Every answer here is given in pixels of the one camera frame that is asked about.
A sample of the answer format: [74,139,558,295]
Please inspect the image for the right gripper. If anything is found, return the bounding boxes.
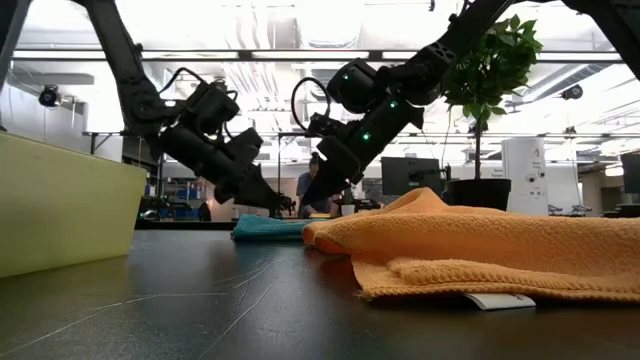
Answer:
[300,96,427,206]

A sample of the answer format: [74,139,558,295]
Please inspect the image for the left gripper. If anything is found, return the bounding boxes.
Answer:
[159,123,297,218]

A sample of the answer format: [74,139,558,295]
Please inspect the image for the teal microfiber towel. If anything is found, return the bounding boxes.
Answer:
[230,213,329,243]

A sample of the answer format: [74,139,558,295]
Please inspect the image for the yellow microfiber towel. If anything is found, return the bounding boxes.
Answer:
[303,187,640,312]

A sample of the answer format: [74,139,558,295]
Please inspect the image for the person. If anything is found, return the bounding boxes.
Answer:
[295,151,344,220]

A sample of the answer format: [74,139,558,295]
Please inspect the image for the black computer monitor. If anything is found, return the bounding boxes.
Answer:
[619,151,640,195]
[380,156,443,197]

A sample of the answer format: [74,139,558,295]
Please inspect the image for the blue storage bins shelf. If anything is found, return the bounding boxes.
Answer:
[141,174,214,222]

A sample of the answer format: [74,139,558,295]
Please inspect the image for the black plant pot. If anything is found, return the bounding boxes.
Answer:
[442,177,514,213]

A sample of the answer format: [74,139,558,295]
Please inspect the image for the white cylindrical appliance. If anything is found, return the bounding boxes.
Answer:
[501,137,550,217]

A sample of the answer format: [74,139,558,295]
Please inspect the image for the green leafy plant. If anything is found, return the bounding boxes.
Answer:
[442,13,545,181]

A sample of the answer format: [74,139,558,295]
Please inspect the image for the green plastic bin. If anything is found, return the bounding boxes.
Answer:
[0,130,148,280]

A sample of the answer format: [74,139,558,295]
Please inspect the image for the long overhead light bar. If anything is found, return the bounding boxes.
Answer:
[0,48,640,65]

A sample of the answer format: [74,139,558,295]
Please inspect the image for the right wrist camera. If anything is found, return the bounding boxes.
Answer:
[305,111,352,143]

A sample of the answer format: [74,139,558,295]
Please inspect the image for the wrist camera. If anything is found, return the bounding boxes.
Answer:
[305,111,352,143]
[227,127,265,158]

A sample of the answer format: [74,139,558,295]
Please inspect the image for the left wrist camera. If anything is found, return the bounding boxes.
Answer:
[227,127,265,158]

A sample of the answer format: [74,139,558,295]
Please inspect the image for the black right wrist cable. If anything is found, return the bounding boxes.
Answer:
[290,75,332,134]

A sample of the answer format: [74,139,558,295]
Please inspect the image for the black aluminium table frame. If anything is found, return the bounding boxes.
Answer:
[133,219,236,232]

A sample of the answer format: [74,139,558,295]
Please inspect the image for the black ceiling camera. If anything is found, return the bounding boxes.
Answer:
[560,83,585,102]
[38,84,62,108]

